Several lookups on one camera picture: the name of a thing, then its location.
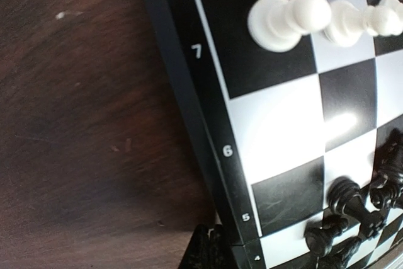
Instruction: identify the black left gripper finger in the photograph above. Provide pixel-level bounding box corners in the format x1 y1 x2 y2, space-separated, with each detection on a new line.
179 224 233 269

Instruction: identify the pile of black chess pieces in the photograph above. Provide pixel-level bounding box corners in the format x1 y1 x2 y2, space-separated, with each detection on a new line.
304 129 402 268

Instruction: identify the black and white chessboard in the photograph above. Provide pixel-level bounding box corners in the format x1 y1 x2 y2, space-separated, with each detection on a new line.
145 0 402 268

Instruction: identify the white pawn near seven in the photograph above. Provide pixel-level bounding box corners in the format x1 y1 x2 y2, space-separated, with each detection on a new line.
247 0 332 53

